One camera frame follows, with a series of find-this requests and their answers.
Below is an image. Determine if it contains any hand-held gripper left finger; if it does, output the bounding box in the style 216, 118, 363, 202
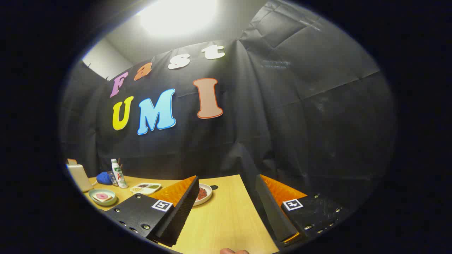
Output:
103, 175, 200, 247

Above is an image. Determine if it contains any white divided bean dish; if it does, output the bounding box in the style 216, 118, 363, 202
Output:
130, 182, 162, 195

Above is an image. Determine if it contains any white toaster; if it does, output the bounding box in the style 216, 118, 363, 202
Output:
66, 159, 93, 193

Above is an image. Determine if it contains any pale green round plate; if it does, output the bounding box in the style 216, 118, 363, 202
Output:
88, 189, 118, 207

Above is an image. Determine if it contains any white bread slice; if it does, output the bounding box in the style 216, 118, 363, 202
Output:
93, 192, 114, 203

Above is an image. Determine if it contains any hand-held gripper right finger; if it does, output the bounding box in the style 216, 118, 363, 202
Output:
255, 174, 350, 249

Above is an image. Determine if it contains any white drink bottle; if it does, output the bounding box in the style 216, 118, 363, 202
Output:
111, 159, 128, 189

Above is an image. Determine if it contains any round beige plate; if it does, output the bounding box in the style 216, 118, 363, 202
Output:
192, 183, 213, 207

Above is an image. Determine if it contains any black backdrop cloth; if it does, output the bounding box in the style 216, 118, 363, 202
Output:
59, 0, 398, 216

